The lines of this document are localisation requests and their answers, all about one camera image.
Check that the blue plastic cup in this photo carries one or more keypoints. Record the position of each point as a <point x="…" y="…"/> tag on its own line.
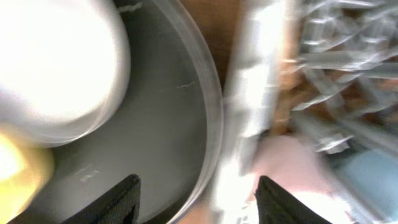
<point x="374" y="177"/>

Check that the round black tray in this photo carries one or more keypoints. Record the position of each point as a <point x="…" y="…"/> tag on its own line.
<point x="167" y="130"/>

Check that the grey dishwasher rack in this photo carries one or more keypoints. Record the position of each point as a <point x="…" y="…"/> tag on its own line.
<point x="324" y="72"/>

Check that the pink plastic cup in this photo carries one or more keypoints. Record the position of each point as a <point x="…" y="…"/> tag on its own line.
<point x="286" y="161"/>

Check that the yellow bowl with food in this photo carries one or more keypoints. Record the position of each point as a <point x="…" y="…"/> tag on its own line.
<point x="25" y="171"/>

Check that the grey plate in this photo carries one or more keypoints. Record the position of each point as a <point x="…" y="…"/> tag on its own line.
<point x="65" y="68"/>

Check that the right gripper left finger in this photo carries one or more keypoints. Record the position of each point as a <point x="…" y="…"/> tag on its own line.
<point x="119" y="205"/>

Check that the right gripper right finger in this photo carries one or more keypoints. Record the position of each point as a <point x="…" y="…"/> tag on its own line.
<point x="277" y="206"/>

